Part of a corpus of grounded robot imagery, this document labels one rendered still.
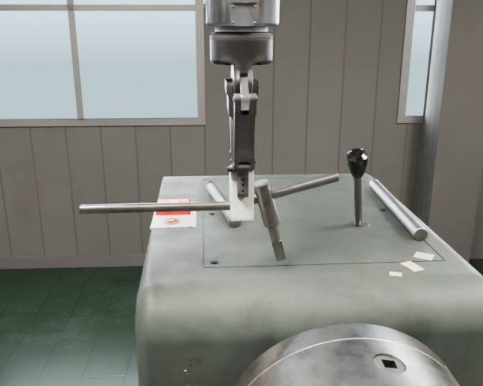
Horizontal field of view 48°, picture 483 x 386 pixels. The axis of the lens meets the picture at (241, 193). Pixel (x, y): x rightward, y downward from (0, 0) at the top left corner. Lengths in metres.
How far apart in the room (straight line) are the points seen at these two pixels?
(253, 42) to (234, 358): 0.39
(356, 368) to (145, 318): 0.27
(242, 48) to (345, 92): 2.92
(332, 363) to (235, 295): 0.16
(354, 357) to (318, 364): 0.04
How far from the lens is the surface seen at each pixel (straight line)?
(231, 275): 0.73
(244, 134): 0.63
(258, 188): 0.69
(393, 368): 0.61
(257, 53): 0.64
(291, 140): 3.52
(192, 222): 0.92
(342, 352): 0.62
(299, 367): 0.62
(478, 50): 3.48
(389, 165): 3.71
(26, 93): 3.60
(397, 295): 0.74
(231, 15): 0.63
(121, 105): 3.47
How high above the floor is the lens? 1.58
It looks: 17 degrees down
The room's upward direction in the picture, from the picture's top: straight up
